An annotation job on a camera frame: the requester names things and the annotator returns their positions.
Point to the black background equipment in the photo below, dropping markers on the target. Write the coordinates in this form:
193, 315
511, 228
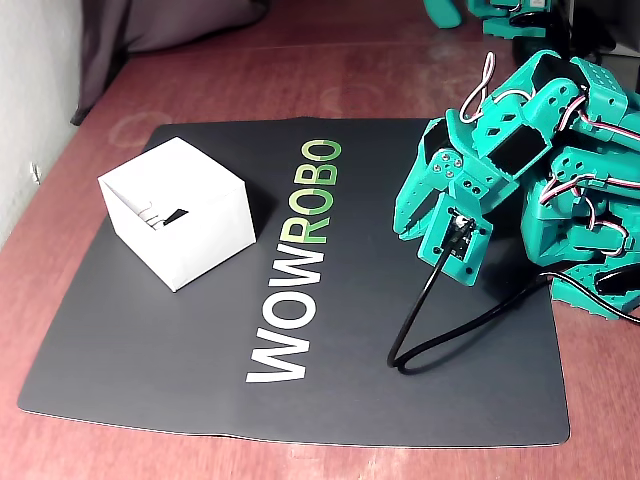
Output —
590, 25

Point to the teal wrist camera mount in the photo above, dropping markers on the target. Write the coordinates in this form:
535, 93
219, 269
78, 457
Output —
432, 240

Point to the teal second robot arm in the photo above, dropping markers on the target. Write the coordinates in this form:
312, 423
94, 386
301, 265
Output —
515, 22

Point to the white cardboard box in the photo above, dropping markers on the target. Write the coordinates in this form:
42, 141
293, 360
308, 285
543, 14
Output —
200, 250

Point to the black WOWROBO mat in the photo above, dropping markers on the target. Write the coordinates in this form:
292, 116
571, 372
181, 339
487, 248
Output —
150, 350

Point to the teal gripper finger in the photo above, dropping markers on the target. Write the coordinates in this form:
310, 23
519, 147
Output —
420, 200
442, 125

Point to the grey curtain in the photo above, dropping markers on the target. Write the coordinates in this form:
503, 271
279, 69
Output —
150, 25

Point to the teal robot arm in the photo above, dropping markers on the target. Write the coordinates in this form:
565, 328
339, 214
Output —
600, 85

